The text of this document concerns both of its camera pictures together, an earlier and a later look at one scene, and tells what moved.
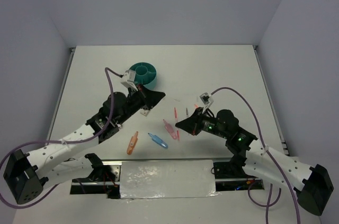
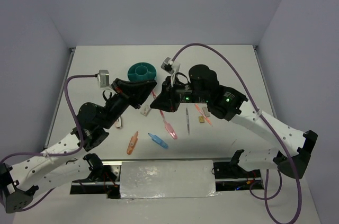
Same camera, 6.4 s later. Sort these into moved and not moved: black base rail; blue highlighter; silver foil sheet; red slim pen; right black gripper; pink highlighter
Moved: red slim pen; right black gripper
Not moved: pink highlighter; black base rail; blue highlighter; silver foil sheet
